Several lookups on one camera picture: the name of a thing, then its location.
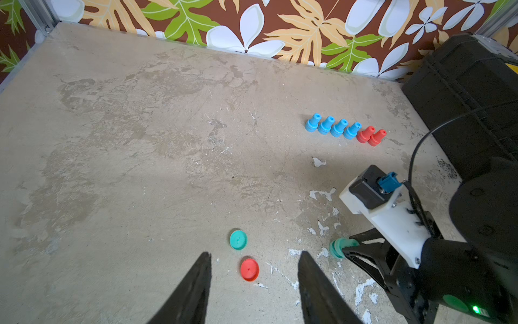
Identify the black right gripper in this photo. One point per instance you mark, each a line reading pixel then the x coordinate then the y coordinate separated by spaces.
pixel 449 273

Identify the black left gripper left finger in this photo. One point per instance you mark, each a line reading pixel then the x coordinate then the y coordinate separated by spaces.
pixel 189 301

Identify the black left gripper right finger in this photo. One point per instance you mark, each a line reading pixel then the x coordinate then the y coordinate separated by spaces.
pixel 320 301

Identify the green stamp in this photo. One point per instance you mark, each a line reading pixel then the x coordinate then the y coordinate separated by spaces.
pixel 336 246

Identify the red stamp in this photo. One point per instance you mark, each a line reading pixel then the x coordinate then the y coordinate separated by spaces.
pixel 377 138
pixel 365 135

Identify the blue stamp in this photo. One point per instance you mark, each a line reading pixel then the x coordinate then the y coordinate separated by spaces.
pixel 338 129
pixel 325 126
pixel 313 123
pixel 352 131

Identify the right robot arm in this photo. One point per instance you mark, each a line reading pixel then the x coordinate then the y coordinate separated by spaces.
pixel 484 212

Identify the red stamp cap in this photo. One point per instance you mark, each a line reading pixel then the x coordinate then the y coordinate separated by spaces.
pixel 249 270

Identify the green stamp cap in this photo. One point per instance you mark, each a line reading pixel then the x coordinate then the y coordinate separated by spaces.
pixel 238 240

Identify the black toolbox yellow latch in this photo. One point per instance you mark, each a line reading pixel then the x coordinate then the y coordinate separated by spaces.
pixel 466 92

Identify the aluminium frame post back right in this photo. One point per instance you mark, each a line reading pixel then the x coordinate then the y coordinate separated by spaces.
pixel 499 19

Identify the aluminium frame post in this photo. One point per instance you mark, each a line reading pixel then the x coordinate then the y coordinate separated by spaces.
pixel 42 15
pixel 499 19

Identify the aluminium frame post back left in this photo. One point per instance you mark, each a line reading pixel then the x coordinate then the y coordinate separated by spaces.
pixel 42 15

